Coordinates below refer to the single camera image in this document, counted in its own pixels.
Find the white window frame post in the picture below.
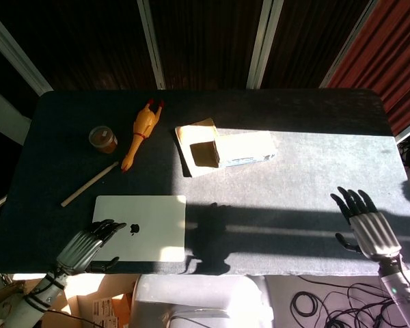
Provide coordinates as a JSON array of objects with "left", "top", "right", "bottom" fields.
[
  {"left": 246, "top": 0, "right": 285, "bottom": 90},
  {"left": 318, "top": 0, "right": 380, "bottom": 89},
  {"left": 0, "top": 5, "right": 54, "bottom": 96},
  {"left": 136, "top": 0, "right": 167, "bottom": 90}
]

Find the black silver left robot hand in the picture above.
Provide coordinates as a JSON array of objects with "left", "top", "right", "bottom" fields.
[{"left": 56, "top": 218, "right": 127, "bottom": 276}]

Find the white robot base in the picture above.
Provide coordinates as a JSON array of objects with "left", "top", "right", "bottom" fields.
[{"left": 131, "top": 275, "right": 274, "bottom": 328}]

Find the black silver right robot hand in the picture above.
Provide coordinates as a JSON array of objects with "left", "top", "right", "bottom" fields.
[{"left": 329, "top": 186, "right": 403, "bottom": 264}]

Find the open cardboard box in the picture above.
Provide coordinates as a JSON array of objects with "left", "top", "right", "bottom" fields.
[{"left": 64, "top": 292, "right": 135, "bottom": 328}]

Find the dark blue table cloth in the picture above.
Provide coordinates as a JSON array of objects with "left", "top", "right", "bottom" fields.
[{"left": 0, "top": 89, "right": 410, "bottom": 277}]

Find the red curtain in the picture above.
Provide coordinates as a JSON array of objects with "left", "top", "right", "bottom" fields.
[{"left": 327, "top": 0, "right": 410, "bottom": 137}]

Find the brown paper envelope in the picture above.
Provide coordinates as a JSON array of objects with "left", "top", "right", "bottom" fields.
[{"left": 174, "top": 118, "right": 221, "bottom": 178}]

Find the silver laptop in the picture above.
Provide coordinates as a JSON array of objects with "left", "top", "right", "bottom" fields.
[{"left": 92, "top": 194, "right": 187, "bottom": 263}]

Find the yellow rubber chicken toy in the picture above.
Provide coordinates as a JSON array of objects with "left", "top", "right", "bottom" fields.
[{"left": 120, "top": 98, "right": 165, "bottom": 174}]

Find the black cable tangle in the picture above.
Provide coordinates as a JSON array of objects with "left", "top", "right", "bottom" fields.
[{"left": 299, "top": 275, "right": 410, "bottom": 328}]

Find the white cardboard box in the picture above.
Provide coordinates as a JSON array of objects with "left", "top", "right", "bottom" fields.
[{"left": 211, "top": 129, "right": 279, "bottom": 169}]

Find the black cable coil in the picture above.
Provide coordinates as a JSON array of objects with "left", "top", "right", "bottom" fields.
[{"left": 289, "top": 290, "right": 321, "bottom": 318}]

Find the small brown-filled jar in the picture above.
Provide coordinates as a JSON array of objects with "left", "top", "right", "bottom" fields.
[{"left": 87, "top": 125, "right": 119, "bottom": 155}]

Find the wooden stick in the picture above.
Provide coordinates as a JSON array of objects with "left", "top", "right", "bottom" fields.
[{"left": 60, "top": 161, "right": 120, "bottom": 208}]

